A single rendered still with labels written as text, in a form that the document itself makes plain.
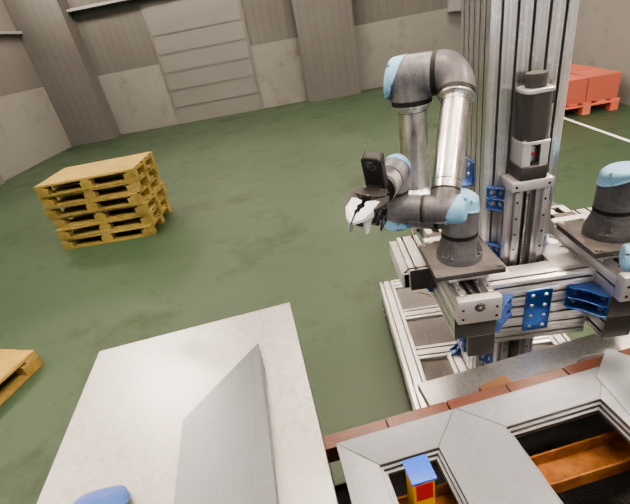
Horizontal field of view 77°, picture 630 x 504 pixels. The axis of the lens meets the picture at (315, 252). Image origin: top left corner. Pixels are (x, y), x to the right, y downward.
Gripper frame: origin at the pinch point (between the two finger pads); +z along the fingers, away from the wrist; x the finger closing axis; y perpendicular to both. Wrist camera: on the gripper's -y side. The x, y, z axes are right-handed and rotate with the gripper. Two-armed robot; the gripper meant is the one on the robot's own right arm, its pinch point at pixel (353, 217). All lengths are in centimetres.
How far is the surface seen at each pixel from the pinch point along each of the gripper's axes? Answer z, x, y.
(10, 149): -452, 987, 230
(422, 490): 16, -23, 58
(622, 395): -24, -65, 53
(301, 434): 23.3, 3.2, 41.4
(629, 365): -36, -68, 52
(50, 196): -177, 417, 138
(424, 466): 13, -22, 54
